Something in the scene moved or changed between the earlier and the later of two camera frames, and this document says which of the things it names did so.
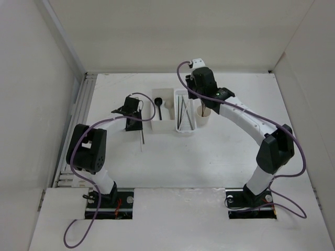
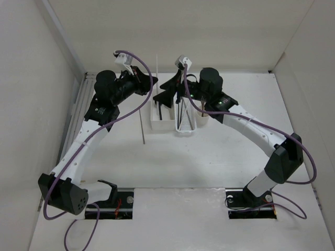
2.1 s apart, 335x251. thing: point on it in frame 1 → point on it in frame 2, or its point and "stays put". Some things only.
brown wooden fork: x=203 y=105 stays put
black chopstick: x=178 y=112 stays put
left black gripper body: x=136 y=126 → x=132 y=83
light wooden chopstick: x=141 y=140 → x=156 y=70
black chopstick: x=180 y=113 stays put
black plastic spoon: x=158 y=101 stays put
